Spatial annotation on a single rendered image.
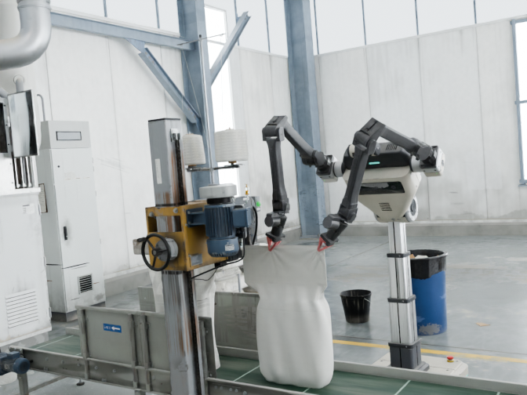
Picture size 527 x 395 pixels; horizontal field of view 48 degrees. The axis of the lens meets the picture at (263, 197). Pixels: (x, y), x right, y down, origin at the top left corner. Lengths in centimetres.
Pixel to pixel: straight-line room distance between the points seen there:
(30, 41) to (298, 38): 755
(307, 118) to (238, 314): 839
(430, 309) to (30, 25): 395
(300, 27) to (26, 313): 821
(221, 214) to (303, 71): 925
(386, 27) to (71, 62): 604
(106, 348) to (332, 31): 923
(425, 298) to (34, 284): 336
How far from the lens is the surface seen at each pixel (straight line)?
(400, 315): 347
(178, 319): 296
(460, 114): 1094
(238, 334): 374
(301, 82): 1188
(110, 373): 377
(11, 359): 427
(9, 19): 621
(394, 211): 331
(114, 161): 803
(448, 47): 1110
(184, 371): 302
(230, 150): 288
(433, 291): 509
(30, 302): 564
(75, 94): 776
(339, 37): 1191
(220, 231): 279
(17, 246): 554
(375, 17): 1167
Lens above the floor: 149
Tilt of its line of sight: 3 degrees down
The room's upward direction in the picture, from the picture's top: 5 degrees counter-clockwise
